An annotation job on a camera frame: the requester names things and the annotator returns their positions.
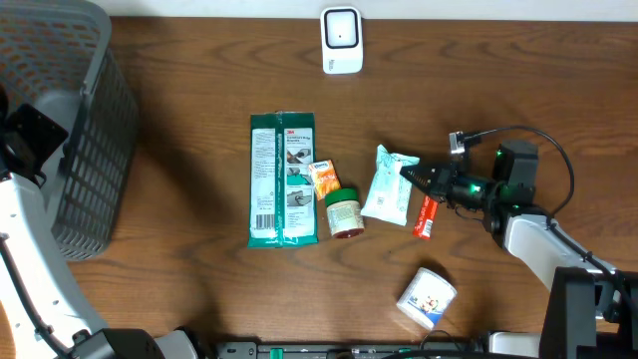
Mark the teal white snack packet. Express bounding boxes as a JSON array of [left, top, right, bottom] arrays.
[[361, 145, 420, 226]]

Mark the red coffee stick sachet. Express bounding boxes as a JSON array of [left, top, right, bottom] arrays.
[[413, 195, 439, 240]]

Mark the green lid white jar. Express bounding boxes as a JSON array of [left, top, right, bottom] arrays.
[[325, 188, 365, 238]]

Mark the small orange carton box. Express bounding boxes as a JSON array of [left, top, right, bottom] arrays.
[[308, 160, 341, 200]]

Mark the white blue labelled jar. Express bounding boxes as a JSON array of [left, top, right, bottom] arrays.
[[397, 267, 458, 330]]

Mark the white red package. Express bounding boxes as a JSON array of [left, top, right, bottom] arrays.
[[247, 112, 318, 248]]

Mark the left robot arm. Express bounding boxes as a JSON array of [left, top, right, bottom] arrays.
[[1, 95, 215, 359]]

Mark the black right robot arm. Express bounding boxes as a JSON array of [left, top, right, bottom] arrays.
[[400, 141, 637, 358]]

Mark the white barcode scanner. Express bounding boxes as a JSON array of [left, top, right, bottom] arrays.
[[320, 6, 364, 75]]

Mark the grey plastic mesh basket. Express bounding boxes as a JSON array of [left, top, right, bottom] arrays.
[[1, 0, 140, 261]]

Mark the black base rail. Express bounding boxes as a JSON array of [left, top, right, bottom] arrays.
[[212, 340, 488, 359]]

